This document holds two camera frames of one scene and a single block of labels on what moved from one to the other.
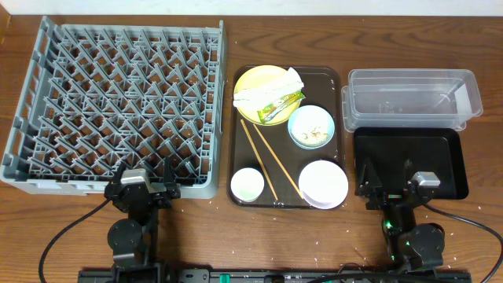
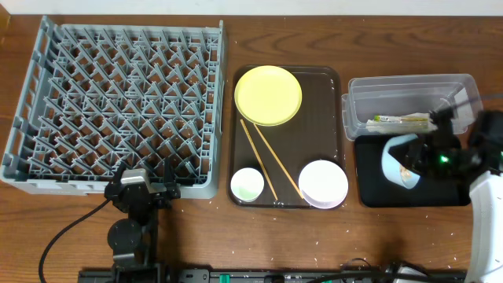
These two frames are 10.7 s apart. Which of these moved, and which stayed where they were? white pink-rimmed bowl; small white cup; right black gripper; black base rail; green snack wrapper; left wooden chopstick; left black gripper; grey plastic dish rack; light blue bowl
Moved: green snack wrapper; right black gripper; light blue bowl
Stayed: left wooden chopstick; small white cup; grey plastic dish rack; white pink-rimmed bowl; black base rail; left black gripper
